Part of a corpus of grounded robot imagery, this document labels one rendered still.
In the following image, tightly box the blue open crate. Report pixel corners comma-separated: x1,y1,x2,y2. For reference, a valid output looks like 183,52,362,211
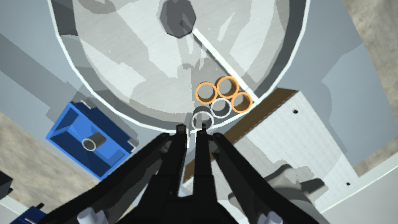
46,99,139,180

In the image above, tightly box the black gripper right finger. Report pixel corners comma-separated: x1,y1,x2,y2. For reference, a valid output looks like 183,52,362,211
191,113,319,224

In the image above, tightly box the bronze bushing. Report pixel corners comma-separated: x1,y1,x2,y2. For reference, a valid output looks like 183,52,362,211
228,90,252,113
214,76,239,99
195,82,217,104

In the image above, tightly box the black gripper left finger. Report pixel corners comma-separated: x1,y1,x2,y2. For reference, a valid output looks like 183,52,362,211
37,113,192,224

